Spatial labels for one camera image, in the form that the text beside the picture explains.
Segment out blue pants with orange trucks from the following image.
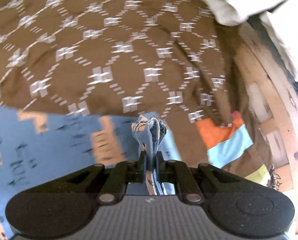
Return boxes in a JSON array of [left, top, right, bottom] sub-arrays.
[[0, 107, 180, 239]]

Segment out orange blue pink bedsheet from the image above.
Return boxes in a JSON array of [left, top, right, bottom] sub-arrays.
[[195, 111, 271, 186]]

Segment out brown PF patterned blanket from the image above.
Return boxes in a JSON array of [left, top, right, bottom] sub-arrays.
[[0, 0, 272, 176]]

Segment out wooden bed frame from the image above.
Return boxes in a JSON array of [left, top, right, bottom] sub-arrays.
[[233, 22, 298, 239]]

